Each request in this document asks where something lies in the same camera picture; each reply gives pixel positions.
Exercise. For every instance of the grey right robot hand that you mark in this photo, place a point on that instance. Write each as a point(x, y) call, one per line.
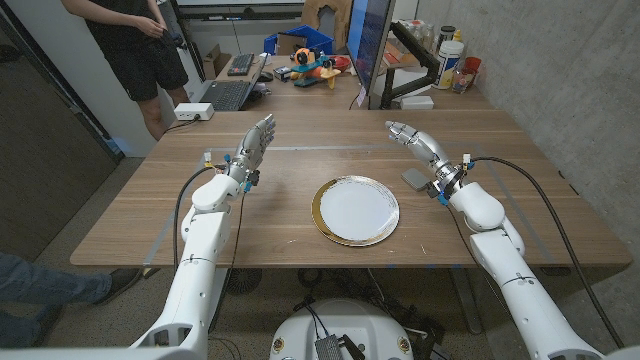
point(427, 147)

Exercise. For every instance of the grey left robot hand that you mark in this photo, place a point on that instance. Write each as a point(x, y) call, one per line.
point(252, 150)

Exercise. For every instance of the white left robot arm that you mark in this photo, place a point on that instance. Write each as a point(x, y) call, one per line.
point(200, 270)

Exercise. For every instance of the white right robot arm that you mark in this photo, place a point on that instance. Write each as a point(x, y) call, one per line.
point(525, 290)

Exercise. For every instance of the white gold-rimmed paper plate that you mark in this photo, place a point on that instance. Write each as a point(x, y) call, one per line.
point(357, 210)

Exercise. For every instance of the grey square pad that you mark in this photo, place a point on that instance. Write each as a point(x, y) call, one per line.
point(414, 179)

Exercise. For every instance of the white flat box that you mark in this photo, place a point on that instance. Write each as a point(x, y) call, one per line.
point(416, 102)

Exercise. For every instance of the black laptop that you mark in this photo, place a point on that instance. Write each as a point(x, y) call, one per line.
point(227, 95)

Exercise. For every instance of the white power strip box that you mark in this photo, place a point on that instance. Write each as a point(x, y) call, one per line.
point(194, 111)

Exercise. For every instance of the clear glass jar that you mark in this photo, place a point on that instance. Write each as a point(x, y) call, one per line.
point(461, 82)

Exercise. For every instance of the black computer mouse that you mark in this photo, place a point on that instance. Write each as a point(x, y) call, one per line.
point(265, 76)

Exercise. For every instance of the small black box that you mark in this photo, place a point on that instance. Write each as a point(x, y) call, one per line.
point(282, 74)

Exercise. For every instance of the white labelled canister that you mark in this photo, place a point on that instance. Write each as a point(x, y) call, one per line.
point(447, 65)

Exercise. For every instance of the black keyboard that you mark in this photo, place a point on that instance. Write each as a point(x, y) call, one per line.
point(241, 65)

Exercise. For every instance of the red cup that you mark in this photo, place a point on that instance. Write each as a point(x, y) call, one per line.
point(471, 65)

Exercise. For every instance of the small open cardboard box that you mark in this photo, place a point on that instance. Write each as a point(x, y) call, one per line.
point(215, 62)

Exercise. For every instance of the colourful toy airplane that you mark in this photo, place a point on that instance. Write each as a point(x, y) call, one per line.
point(315, 67)

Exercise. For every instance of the cardboard box in bin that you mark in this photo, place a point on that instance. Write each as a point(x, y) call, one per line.
point(291, 44)

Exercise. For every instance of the dark bottle with black lid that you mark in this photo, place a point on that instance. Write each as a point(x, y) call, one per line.
point(446, 35)

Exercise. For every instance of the yellow bottle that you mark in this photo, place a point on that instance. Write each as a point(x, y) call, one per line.
point(457, 35)

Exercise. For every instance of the red bowl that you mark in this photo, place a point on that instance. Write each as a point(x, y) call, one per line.
point(342, 62)

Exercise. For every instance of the flat computer monitor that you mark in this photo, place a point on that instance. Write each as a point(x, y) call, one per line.
point(370, 40)

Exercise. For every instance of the blue plastic bin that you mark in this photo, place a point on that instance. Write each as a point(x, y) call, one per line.
point(317, 37)

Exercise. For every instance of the black round fan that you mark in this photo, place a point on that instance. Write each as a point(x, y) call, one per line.
point(243, 281)

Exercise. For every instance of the whiteboard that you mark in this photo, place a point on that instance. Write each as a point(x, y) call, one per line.
point(240, 2)

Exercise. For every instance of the standing person in black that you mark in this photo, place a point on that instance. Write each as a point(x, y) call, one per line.
point(135, 50)

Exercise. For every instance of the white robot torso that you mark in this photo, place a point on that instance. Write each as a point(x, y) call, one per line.
point(345, 320)

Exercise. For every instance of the grey device on torso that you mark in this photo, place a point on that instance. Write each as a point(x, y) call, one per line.
point(328, 348)

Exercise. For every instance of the seated person in jeans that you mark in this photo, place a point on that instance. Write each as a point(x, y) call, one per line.
point(50, 285)

